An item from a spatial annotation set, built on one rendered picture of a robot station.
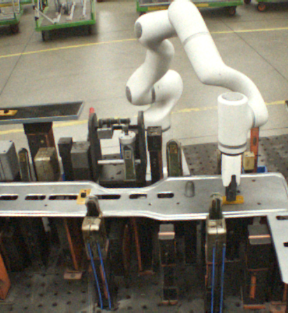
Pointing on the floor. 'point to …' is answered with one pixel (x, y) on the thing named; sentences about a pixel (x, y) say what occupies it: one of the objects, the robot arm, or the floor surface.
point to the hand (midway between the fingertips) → (231, 192)
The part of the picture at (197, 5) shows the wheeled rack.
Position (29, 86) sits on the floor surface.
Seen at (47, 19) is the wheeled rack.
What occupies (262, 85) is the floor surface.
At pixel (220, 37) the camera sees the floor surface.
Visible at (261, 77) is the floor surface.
